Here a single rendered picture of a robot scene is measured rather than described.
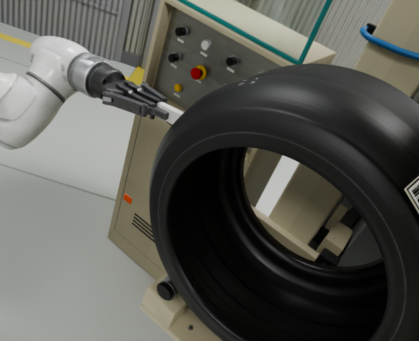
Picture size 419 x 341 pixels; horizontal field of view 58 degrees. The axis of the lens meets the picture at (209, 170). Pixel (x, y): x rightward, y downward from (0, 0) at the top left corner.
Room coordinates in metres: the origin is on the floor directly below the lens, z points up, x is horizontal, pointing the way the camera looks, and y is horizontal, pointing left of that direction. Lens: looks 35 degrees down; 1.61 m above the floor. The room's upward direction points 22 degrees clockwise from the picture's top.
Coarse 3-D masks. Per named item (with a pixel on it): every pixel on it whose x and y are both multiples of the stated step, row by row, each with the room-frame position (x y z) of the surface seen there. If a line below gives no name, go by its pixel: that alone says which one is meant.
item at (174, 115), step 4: (160, 104) 0.68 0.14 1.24; (164, 108) 0.67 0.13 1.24; (168, 108) 0.67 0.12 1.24; (172, 112) 0.66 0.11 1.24; (176, 112) 0.66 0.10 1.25; (168, 116) 0.66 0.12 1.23; (172, 116) 0.66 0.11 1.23; (176, 116) 0.66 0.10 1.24; (168, 120) 0.66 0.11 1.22; (172, 120) 0.66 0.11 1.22
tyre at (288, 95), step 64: (320, 64) 0.68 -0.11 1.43; (192, 128) 0.52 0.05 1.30; (256, 128) 0.48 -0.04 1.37; (320, 128) 0.46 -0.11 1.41; (384, 128) 0.47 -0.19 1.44; (192, 192) 0.69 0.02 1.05; (384, 192) 0.41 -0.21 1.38; (192, 256) 0.59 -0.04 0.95; (256, 256) 0.69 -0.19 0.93; (384, 256) 0.39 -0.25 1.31; (256, 320) 0.53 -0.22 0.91; (320, 320) 0.55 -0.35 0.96; (384, 320) 0.37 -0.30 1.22
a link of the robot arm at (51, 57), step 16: (32, 48) 0.78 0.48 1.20; (48, 48) 0.77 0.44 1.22; (64, 48) 0.77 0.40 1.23; (80, 48) 0.79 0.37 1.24; (32, 64) 0.74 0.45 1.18; (48, 64) 0.73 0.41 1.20; (64, 64) 0.74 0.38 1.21; (48, 80) 0.71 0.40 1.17; (64, 80) 0.73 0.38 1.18; (64, 96) 0.73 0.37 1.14
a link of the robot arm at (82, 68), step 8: (80, 56) 0.75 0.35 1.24; (88, 56) 0.76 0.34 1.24; (96, 56) 0.77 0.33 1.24; (72, 64) 0.73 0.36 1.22; (80, 64) 0.73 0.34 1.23; (88, 64) 0.73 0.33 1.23; (96, 64) 0.74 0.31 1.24; (104, 64) 0.76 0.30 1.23; (72, 72) 0.73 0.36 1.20; (80, 72) 0.72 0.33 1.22; (88, 72) 0.72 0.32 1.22; (72, 80) 0.72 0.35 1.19; (80, 80) 0.71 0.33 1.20; (88, 80) 0.72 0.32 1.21; (80, 88) 0.72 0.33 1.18; (88, 88) 0.72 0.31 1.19
